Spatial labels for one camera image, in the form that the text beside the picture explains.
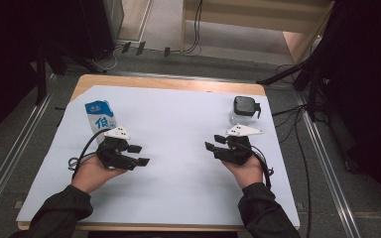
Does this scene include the black hanging cable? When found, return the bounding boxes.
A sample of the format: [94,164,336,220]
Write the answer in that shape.
[182,0,203,55]

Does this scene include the light wooden shelf frame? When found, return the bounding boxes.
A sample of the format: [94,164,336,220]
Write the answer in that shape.
[181,0,335,65]

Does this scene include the blue and white milk pouch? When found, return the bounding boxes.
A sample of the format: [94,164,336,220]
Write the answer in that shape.
[84,99,117,145]

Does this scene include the black floor cables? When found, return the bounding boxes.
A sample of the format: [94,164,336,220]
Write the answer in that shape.
[271,63,314,238]

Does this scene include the dark cabinet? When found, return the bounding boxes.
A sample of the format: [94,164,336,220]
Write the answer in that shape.
[78,0,125,60]

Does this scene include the hand-held gripper black cable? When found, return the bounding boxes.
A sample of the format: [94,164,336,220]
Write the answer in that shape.
[249,145,275,191]
[67,128,112,181]

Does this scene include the black tripod stand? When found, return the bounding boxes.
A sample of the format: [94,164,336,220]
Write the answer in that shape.
[256,49,328,123]

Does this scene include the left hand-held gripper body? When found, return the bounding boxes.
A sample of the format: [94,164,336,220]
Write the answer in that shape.
[95,126,140,172]

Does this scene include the white paper sheet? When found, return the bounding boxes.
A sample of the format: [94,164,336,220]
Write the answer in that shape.
[16,84,301,228]

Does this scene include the clear container with black lid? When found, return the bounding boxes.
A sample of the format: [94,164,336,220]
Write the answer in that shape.
[229,95,262,127]

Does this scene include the left hand-held gripper black cable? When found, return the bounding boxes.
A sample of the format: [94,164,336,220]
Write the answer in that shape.
[67,128,112,181]

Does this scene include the white floor cable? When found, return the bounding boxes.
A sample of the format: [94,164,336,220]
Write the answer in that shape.
[90,46,123,72]

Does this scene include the person's right hand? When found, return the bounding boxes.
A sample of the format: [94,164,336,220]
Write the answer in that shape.
[221,155,265,189]

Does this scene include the person's left hand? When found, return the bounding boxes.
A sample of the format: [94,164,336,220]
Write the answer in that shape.
[71,155,128,194]

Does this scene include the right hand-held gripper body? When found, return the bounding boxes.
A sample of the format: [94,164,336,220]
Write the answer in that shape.
[215,123,265,167]

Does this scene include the right hand-held gripper black cable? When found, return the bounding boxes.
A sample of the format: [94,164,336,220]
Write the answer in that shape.
[249,145,275,191]

